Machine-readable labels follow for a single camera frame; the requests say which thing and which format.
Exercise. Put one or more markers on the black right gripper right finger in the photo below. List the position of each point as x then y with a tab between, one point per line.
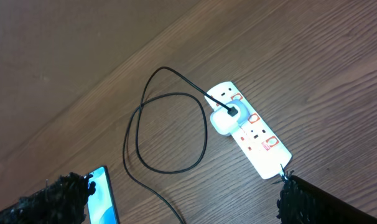
301	202

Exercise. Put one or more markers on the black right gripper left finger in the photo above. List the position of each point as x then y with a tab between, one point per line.
61	202

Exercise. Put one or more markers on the white USB charger adapter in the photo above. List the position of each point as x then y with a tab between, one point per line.
224	122

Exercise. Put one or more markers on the Samsung Galaxy smartphone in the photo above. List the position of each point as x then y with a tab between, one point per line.
101	205

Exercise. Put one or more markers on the white power strip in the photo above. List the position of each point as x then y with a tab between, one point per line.
256	139

